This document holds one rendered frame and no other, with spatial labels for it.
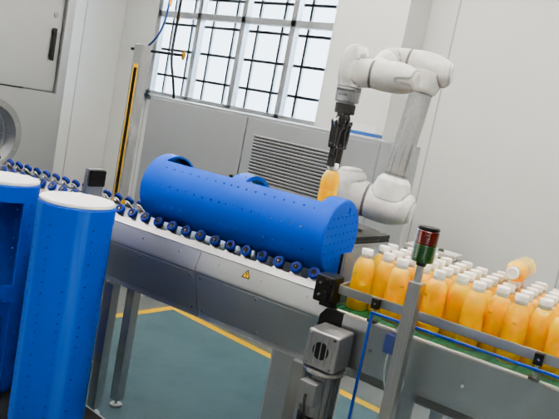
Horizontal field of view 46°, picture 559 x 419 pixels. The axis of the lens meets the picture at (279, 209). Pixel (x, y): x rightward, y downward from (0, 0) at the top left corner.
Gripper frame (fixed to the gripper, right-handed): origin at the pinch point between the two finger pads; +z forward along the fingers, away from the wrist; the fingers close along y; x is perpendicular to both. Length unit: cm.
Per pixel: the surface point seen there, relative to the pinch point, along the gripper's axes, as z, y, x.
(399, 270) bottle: 29, 20, 41
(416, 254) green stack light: 18, 44, 53
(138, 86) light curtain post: -11, -26, -130
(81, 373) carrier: 98, 49, -62
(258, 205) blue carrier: 22.3, 18.5, -17.4
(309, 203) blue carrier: 16.8, 14.6, 1.3
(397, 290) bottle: 35, 21, 42
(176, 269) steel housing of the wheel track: 57, 19, -50
